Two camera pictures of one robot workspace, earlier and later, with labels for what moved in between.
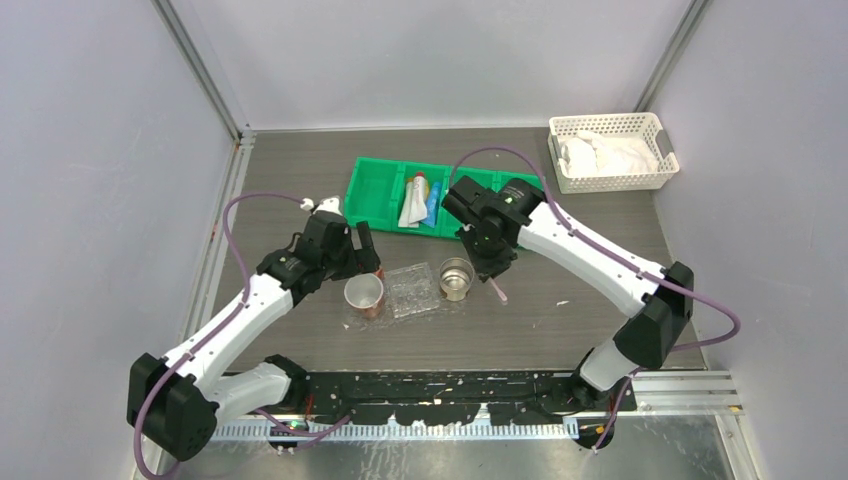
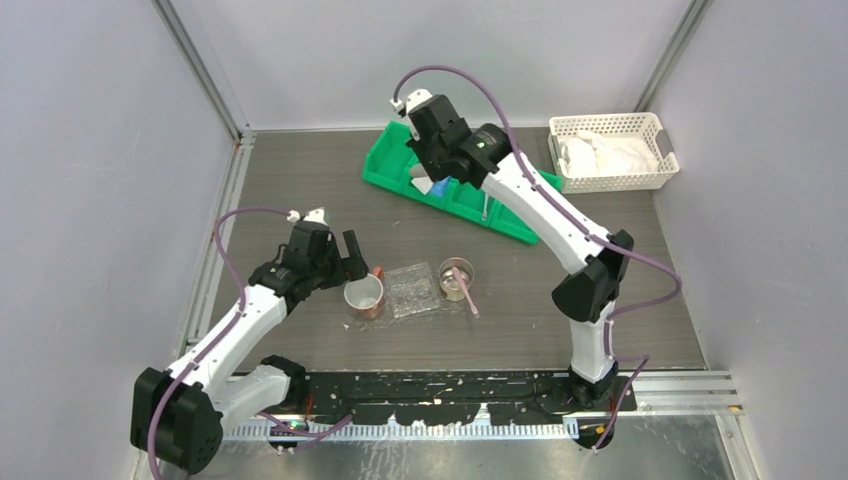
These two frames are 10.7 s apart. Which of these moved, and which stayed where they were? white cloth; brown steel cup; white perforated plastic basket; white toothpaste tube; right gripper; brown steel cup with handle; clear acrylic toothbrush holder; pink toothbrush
Moved: white toothpaste tube; right gripper; pink toothbrush
Stayed: white perforated plastic basket; brown steel cup; brown steel cup with handle; clear acrylic toothbrush holder; white cloth
